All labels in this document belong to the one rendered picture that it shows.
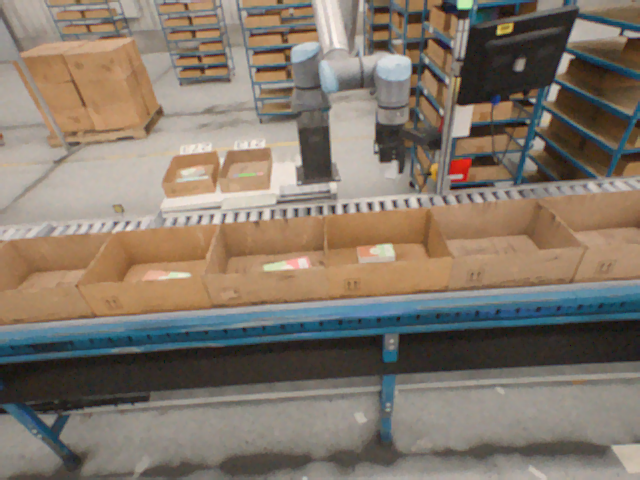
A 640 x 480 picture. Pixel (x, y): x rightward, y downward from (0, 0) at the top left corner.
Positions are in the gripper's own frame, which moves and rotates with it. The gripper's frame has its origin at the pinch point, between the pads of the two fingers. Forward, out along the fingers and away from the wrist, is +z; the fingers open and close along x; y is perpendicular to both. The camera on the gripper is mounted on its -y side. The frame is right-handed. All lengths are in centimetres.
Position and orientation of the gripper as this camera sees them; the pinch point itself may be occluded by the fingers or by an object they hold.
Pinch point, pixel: (397, 179)
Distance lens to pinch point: 130.3
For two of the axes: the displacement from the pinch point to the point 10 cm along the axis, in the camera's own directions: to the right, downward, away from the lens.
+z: 1.0, 8.0, 6.0
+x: 1.5, 5.8, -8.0
